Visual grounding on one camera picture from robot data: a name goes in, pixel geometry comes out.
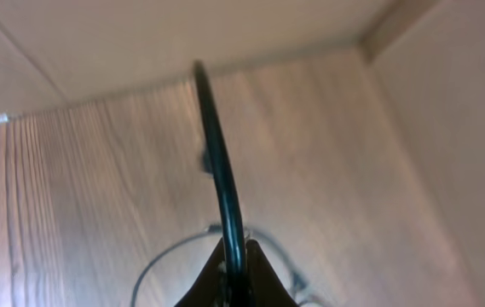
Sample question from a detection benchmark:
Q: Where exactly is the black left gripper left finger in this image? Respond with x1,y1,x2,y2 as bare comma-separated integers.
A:
176,240,225,307

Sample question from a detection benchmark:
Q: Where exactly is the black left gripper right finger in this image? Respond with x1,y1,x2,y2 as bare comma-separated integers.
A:
245,240,297,307

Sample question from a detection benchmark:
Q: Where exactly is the thin black USB cable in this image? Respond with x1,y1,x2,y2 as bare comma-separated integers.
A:
130,223,324,307

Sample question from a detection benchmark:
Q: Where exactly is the thick black cable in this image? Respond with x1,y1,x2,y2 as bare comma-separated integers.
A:
193,60,250,307

